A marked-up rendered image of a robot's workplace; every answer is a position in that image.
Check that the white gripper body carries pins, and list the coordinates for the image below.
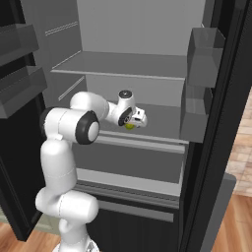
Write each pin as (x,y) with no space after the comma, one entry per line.
(140,121)

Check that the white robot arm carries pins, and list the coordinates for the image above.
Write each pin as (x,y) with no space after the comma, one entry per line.
(59,170)

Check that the yellow-green pear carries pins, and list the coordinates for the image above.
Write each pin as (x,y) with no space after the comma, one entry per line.
(129,126)

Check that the grey fridge crisper drawer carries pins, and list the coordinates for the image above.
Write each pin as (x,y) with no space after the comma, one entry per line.
(131,160)

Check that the black fridge door, clear bins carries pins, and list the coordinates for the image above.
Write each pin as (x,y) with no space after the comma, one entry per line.
(210,164)

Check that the black fridge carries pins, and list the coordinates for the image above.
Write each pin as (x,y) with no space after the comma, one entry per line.
(138,29)

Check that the black fridge door, two bins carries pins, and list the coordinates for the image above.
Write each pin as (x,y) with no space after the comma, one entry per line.
(13,157)

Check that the clear grey door bin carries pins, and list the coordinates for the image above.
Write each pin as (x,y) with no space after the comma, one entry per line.
(205,59)
(195,114)

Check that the black freezer drawer front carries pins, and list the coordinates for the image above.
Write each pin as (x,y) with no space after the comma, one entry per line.
(138,229)

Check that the dark grey door bin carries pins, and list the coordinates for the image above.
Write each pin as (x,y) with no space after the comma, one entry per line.
(19,90)
(14,41)

